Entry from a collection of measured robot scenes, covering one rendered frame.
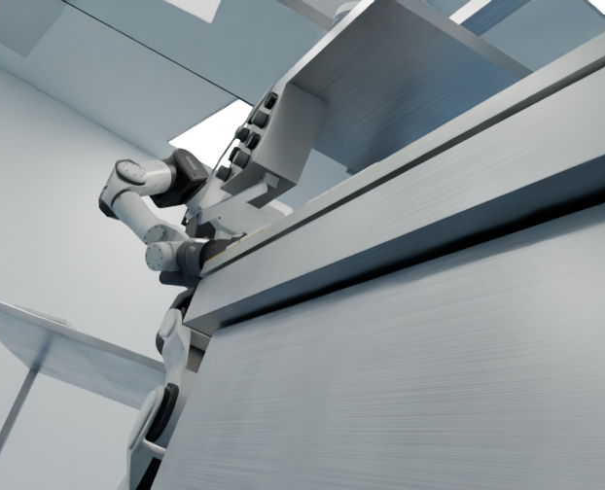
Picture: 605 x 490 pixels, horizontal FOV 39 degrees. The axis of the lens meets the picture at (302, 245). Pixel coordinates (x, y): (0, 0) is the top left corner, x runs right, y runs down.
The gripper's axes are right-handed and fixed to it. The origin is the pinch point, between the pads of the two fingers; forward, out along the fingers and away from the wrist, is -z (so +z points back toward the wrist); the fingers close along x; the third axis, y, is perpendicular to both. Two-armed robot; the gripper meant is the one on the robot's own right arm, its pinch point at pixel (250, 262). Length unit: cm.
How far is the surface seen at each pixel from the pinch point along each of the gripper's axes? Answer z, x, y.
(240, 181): 2.1, -14.1, 9.8
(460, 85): -45, -33, 13
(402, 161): -64, 7, 49
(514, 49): 51, -203, -172
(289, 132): -10.0, -23.3, 14.0
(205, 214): -15.8, 6.5, 32.0
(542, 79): -86, 7, 63
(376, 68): -30.5, -33.4, 19.8
